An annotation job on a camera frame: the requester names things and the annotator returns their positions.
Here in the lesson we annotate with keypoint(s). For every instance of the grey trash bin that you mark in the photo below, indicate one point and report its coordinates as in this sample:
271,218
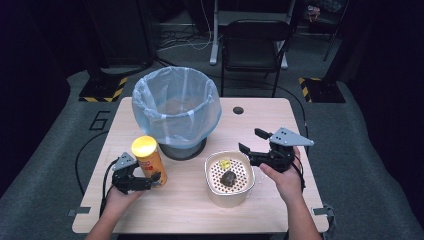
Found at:
181,152

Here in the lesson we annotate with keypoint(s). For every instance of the person's right hand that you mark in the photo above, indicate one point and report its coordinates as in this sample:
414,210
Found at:
288,183

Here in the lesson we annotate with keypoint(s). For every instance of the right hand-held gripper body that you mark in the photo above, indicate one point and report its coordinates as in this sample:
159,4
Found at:
290,138

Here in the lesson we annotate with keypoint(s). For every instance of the black folding chair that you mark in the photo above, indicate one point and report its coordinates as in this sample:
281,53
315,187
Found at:
255,50

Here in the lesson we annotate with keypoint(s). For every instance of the beige strainer bowl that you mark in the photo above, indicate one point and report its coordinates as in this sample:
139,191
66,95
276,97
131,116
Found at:
230,196

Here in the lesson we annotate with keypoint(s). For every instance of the dark crumpled scrap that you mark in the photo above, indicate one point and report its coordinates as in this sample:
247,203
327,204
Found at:
228,178

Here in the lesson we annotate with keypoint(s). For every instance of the orange chip can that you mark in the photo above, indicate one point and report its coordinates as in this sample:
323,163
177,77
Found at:
150,160

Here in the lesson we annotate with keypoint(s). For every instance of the trash bin with blue bag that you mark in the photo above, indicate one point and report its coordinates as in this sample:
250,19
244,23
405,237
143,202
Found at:
176,126

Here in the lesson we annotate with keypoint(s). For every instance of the small yellow scrap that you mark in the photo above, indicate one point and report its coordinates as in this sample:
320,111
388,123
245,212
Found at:
225,164

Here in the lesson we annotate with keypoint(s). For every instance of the person's left hand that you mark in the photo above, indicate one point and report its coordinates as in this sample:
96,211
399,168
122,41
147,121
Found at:
120,200

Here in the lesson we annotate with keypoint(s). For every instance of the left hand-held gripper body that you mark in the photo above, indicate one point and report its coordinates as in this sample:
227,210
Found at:
125,180

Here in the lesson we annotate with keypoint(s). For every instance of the hazard-striped black base plate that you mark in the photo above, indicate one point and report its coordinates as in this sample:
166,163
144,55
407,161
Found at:
325,91
101,90

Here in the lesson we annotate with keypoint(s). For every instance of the grey table clamp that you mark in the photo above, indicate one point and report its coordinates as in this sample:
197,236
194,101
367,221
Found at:
325,211

